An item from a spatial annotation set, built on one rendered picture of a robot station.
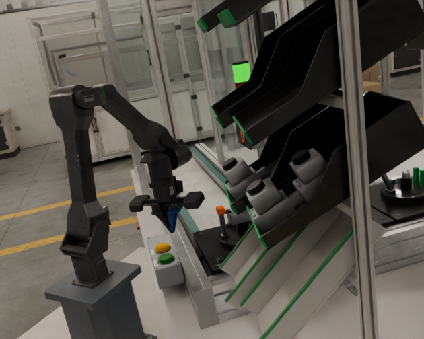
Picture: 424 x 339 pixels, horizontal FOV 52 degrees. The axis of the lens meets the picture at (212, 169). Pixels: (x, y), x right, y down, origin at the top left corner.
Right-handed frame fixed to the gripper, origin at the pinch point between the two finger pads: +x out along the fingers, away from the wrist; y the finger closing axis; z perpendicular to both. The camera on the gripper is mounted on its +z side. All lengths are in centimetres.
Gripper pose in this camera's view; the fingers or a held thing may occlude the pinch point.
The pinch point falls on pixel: (170, 220)
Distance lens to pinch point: 114.4
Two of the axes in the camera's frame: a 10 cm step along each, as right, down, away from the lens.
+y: -9.6, 0.8, 2.7
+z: 2.3, -3.2, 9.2
